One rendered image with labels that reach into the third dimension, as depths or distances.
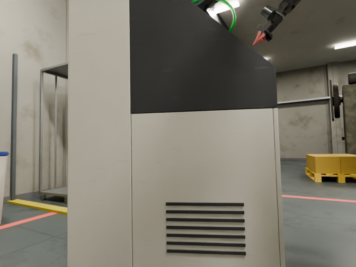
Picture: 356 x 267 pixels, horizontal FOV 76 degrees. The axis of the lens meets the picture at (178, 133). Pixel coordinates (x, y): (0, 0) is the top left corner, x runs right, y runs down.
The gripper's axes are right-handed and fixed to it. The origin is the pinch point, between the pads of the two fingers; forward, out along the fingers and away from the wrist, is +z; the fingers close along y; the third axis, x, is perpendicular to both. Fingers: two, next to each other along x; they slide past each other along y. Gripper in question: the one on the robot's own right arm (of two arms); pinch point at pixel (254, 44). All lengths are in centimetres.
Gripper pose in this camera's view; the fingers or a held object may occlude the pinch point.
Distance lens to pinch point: 152.5
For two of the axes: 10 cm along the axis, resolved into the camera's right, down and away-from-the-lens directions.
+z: -6.6, 7.1, 2.3
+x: -3.6, -0.3, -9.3
